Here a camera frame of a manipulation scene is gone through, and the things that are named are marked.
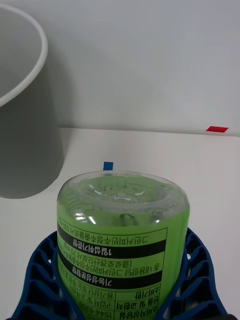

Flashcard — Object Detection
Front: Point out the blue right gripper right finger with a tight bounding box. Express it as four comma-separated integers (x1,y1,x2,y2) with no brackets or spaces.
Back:
154,227,230,320

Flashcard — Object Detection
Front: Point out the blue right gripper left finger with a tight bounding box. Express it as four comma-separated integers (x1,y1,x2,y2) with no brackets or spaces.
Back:
9,231,78,320

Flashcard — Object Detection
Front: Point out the green label plastic bottle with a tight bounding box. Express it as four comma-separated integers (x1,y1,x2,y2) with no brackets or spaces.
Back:
56,171,191,320

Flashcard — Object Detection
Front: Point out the grey plastic waste bin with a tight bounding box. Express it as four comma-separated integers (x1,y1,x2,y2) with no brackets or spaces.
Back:
0,2,64,200

